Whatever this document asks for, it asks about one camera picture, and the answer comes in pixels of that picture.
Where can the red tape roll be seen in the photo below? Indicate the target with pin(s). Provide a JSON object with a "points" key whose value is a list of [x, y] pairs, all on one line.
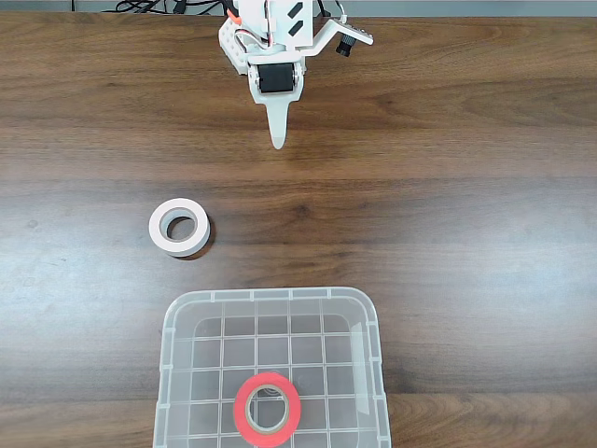
{"points": [[240, 410]]}

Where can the clear plastic box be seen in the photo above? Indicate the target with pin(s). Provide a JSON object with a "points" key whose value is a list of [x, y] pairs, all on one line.
{"points": [[275, 326]]}

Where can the white tape roll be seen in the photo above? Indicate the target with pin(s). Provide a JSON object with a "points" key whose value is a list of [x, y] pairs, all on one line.
{"points": [[156, 233]]}

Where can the white perforated bracket orange clip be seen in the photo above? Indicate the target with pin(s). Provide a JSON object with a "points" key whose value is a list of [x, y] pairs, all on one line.
{"points": [[231, 46]]}

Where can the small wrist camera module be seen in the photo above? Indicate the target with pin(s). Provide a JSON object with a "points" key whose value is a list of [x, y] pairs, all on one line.
{"points": [[347, 42]]}

